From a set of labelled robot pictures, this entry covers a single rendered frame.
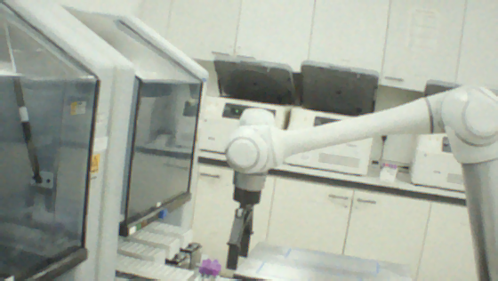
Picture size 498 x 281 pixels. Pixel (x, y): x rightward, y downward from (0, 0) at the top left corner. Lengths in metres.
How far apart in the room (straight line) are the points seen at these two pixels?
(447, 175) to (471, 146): 2.53
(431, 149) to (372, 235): 0.67
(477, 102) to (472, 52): 2.85
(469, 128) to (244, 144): 0.52
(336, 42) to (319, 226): 1.23
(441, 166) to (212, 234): 1.57
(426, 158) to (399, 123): 2.34
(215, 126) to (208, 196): 0.46
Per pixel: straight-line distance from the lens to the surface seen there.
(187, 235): 2.21
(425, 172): 3.96
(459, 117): 1.43
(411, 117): 1.62
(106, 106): 1.52
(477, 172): 1.49
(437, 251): 4.06
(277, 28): 4.28
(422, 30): 4.23
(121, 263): 1.82
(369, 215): 3.99
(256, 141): 1.42
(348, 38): 4.22
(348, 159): 3.96
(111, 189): 1.63
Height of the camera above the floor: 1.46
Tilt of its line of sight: 7 degrees down
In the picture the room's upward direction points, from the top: 8 degrees clockwise
